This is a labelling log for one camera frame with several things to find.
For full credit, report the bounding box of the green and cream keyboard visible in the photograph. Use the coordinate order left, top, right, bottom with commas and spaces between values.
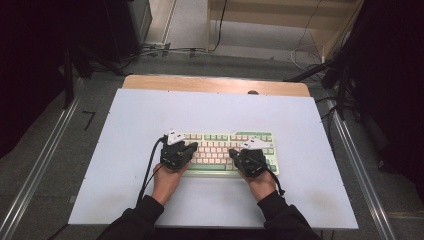
165, 130, 280, 178

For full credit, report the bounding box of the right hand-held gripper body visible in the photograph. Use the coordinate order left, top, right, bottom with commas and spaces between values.
235, 137, 274, 179

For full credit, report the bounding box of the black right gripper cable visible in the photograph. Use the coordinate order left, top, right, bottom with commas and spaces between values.
266, 165, 286, 197

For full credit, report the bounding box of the dark grey cabinet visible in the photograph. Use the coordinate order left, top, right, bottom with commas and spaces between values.
103, 0, 153, 64

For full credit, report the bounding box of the wooden shelf unit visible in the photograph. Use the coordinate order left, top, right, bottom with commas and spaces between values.
205, 0, 365, 61

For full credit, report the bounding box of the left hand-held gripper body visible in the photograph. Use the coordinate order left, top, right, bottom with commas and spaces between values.
160, 130, 186, 173

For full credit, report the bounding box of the wooden table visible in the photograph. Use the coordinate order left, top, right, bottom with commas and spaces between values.
122, 74, 312, 98

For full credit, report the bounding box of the black metal stand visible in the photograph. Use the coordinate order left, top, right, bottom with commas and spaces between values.
63, 49, 76, 110
283, 59, 354, 121

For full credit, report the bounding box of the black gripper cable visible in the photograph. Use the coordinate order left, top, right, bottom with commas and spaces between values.
136, 134, 168, 205
266, 165, 286, 197

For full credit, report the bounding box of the person's right hand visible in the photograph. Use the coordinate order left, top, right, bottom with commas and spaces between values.
239, 168, 278, 203

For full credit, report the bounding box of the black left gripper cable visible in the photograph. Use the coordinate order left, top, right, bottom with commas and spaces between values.
136, 134, 168, 205

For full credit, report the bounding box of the black curtain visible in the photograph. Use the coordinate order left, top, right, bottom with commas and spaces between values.
0, 0, 111, 158
346, 0, 424, 201

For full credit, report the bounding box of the white table mat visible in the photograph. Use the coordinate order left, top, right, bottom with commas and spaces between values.
68, 88, 359, 231

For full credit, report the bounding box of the person's left hand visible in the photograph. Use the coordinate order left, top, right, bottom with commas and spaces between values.
151, 163, 186, 206

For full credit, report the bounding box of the black hanging cable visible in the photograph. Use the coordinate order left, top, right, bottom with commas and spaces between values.
212, 0, 230, 53

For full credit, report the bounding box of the metal floor rail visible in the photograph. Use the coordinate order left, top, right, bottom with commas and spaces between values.
0, 94, 83, 240
324, 98, 398, 240

